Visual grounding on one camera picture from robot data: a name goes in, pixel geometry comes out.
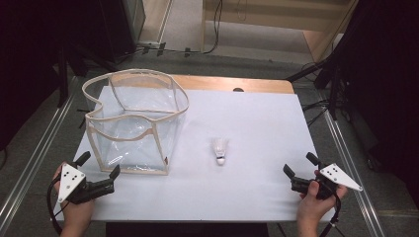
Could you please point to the white table cover sheet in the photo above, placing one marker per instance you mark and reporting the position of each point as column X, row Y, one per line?
column 250, row 131

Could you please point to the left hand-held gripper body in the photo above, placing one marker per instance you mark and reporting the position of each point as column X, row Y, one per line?
column 70, row 179

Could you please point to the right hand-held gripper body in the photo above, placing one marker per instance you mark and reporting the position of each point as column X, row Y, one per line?
column 339, row 176

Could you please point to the person's right hand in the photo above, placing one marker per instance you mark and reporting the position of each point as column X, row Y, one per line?
column 313, row 207

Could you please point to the metal floor rail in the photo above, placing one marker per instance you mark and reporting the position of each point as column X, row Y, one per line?
column 355, row 184
column 33, row 164

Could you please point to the black tripod stand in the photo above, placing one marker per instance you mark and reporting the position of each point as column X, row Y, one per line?
column 332, row 92

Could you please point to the person's left hand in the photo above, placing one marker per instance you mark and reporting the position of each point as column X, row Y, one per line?
column 76, row 212

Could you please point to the clear bag with beige trim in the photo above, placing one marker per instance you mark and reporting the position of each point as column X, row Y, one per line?
column 138, row 131

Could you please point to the white shuttlecock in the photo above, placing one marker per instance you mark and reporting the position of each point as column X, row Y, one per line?
column 220, row 148

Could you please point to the black curtain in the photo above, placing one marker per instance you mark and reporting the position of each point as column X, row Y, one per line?
column 26, row 65
column 388, row 82

